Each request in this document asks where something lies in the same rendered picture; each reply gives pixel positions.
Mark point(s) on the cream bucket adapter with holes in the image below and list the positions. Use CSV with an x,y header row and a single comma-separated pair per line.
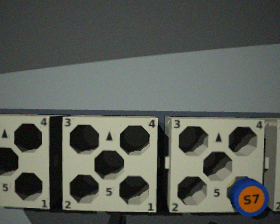
x,y
110,174
271,169
202,151
38,182

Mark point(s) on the blue tube cap with orange s7 dot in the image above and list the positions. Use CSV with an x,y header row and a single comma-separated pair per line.
x,y
249,197

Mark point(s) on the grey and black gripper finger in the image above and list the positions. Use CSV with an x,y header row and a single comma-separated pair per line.
x,y
117,218

